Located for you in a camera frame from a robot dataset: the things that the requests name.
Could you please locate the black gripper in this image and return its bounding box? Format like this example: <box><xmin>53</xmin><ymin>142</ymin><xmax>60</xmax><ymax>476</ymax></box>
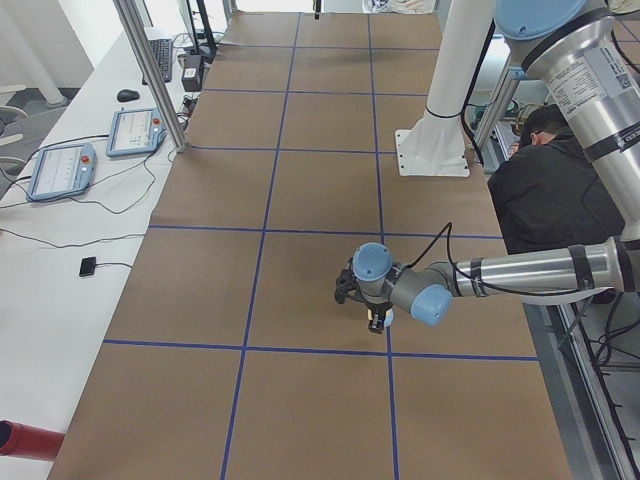
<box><xmin>365</xmin><ymin>300</ymin><xmax>393</xmax><ymax>334</ymax></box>

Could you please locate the far blue teach pendant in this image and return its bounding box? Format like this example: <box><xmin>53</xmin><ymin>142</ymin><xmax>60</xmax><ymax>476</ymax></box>
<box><xmin>105</xmin><ymin>108</ymin><xmax>166</xmax><ymax>158</ymax></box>

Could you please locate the blue teach pendant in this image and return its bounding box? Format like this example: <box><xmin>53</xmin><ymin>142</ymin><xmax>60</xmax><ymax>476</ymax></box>
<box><xmin>26</xmin><ymin>143</ymin><xmax>96</xmax><ymax>202</ymax></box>
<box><xmin>105</xmin><ymin>108</ymin><xmax>166</xmax><ymax>158</ymax></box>

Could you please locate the black computer mouse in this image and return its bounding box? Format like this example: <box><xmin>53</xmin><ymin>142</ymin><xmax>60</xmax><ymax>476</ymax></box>
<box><xmin>116</xmin><ymin>89</ymin><xmax>140</xmax><ymax>103</ymax></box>

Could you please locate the red cylinder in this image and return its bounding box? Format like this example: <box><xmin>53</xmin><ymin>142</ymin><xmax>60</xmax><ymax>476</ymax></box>
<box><xmin>1</xmin><ymin>420</ymin><xmax>65</xmax><ymax>461</ymax></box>

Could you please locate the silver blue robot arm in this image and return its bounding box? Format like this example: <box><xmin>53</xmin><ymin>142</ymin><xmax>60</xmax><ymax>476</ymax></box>
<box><xmin>335</xmin><ymin>1</ymin><xmax>639</xmax><ymax>333</ymax></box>

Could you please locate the person in black jacket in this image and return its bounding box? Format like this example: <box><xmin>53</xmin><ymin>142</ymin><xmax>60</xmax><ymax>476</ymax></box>
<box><xmin>488</xmin><ymin>105</ymin><xmax>625</xmax><ymax>254</ymax></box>

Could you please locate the white central pedestal column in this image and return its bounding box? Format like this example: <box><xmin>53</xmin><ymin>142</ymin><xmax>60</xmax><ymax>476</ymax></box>
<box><xmin>395</xmin><ymin>0</ymin><xmax>495</xmax><ymax>177</ymax></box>

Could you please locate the small black square puck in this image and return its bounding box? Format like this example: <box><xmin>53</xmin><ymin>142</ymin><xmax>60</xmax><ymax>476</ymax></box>
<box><xmin>79</xmin><ymin>256</ymin><xmax>97</xmax><ymax>278</ymax></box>

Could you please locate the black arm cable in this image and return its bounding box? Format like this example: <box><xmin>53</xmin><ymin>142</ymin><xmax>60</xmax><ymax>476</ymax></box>
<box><xmin>399</xmin><ymin>222</ymin><xmax>581</xmax><ymax>297</ymax></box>

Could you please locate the near blue teach pendant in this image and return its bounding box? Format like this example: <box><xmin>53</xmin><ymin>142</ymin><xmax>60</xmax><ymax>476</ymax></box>
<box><xmin>26</xmin><ymin>143</ymin><xmax>96</xmax><ymax>202</ymax></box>

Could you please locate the black keyboard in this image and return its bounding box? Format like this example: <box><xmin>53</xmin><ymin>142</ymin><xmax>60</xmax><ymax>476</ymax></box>
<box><xmin>148</xmin><ymin>38</ymin><xmax>173</xmax><ymax>83</ymax></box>

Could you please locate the aluminium frame post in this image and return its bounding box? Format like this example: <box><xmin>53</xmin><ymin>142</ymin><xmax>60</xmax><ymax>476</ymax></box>
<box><xmin>113</xmin><ymin>0</ymin><xmax>187</xmax><ymax>153</ymax></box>

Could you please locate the blue cream call bell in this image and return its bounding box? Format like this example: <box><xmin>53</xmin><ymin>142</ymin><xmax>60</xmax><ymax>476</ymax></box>
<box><xmin>368</xmin><ymin>309</ymin><xmax>394</xmax><ymax>328</ymax></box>

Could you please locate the black power adapter box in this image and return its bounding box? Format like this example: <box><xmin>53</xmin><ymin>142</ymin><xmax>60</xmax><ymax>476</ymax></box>
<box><xmin>181</xmin><ymin>55</ymin><xmax>204</xmax><ymax>92</ymax></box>

